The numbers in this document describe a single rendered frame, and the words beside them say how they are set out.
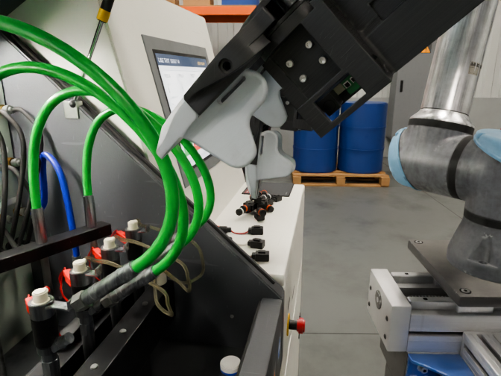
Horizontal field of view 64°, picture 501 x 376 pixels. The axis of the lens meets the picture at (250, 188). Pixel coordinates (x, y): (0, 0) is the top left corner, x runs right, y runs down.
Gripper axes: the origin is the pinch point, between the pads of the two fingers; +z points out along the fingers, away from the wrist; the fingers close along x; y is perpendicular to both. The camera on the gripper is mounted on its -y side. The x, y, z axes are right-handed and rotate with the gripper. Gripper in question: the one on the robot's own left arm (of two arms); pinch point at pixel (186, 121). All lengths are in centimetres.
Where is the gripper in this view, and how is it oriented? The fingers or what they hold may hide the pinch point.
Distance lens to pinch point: 32.3
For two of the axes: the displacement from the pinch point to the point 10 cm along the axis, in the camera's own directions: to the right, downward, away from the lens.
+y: 6.8, 7.2, 1.1
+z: -6.5, 5.3, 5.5
